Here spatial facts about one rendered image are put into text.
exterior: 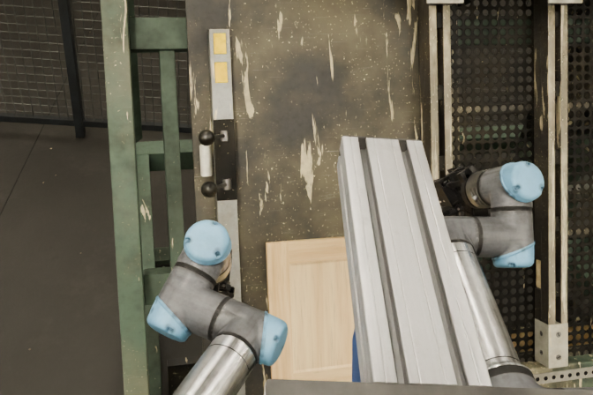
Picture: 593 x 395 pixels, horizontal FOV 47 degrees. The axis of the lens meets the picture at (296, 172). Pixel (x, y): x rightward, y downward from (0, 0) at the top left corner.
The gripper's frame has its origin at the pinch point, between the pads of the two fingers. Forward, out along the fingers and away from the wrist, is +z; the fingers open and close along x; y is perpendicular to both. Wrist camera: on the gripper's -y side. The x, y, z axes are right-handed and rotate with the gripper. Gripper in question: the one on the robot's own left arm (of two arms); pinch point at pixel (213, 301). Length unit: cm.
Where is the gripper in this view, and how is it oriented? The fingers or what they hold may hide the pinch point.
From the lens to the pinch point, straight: 144.5
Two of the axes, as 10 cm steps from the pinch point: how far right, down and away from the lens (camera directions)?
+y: 0.5, -9.1, 4.1
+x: -10.0, -0.7, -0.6
